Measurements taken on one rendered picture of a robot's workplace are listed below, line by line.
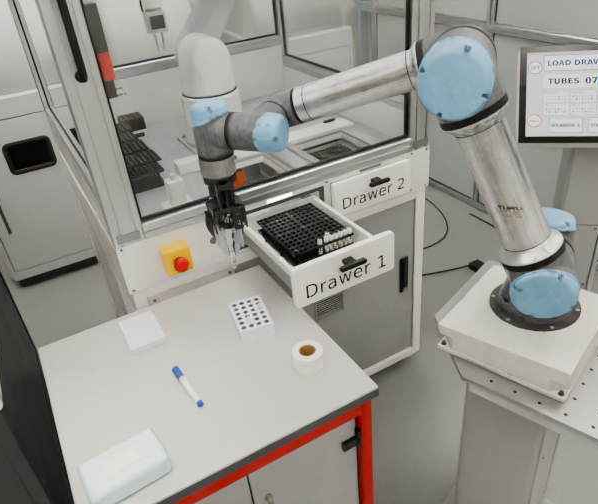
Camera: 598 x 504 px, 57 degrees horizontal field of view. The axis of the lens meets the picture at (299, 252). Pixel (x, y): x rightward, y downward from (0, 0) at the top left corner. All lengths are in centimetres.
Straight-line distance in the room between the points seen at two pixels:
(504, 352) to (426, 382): 110
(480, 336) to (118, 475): 76
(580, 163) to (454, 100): 114
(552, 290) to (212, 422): 70
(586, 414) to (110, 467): 90
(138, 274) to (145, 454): 55
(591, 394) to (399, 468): 92
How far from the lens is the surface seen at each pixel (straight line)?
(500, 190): 100
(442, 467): 205
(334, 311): 192
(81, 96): 133
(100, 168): 138
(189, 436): 118
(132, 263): 149
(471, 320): 128
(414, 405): 221
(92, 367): 141
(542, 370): 121
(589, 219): 213
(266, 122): 107
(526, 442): 149
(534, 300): 109
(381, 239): 138
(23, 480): 160
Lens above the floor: 164
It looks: 32 degrees down
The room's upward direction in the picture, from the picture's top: 6 degrees counter-clockwise
